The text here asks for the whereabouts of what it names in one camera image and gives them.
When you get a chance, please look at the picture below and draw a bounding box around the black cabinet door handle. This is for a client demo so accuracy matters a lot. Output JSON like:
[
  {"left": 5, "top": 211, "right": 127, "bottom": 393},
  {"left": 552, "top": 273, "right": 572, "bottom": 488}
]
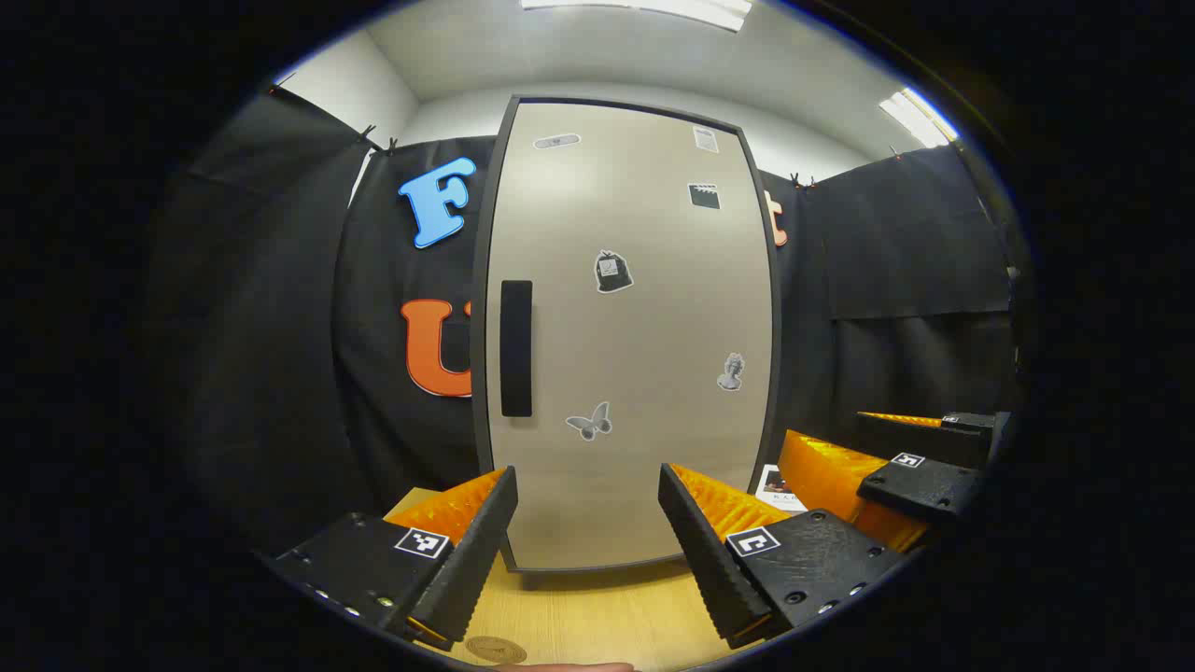
[{"left": 499, "top": 279, "right": 534, "bottom": 418}]

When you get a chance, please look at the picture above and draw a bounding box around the round brown coaster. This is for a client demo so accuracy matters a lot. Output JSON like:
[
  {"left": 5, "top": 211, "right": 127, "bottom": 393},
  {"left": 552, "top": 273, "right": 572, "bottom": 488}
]
[{"left": 465, "top": 636, "right": 528, "bottom": 665}]

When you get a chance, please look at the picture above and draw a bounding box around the beige cabinet door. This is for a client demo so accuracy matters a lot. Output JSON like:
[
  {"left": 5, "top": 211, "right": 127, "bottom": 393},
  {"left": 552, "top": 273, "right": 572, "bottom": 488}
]
[{"left": 484, "top": 100, "right": 776, "bottom": 572}]

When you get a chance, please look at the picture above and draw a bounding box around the ceiling light panel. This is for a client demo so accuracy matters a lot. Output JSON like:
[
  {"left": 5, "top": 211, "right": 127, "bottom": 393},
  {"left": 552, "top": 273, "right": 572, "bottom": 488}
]
[
  {"left": 878, "top": 87, "right": 961, "bottom": 150},
  {"left": 518, "top": 0, "right": 752, "bottom": 34}
]

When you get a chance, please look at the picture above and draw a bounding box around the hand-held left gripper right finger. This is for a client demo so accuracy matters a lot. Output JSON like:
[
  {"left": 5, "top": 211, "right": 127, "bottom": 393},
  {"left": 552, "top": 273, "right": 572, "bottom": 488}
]
[{"left": 657, "top": 462, "right": 907, "bottom": 651}]

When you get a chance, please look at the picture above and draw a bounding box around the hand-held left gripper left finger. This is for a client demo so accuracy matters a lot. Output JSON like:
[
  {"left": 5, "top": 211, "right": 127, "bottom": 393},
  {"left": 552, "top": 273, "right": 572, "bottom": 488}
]
[{"left": 269, "top": 466, "right": 520, "bottom": 652}]

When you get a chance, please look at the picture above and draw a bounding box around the black backdrop cloth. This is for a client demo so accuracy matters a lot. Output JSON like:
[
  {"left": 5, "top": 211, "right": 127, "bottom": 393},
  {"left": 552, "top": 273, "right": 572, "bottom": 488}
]
[{"left": 154, "top": 84, "right": 1028, "bottom": 561}]

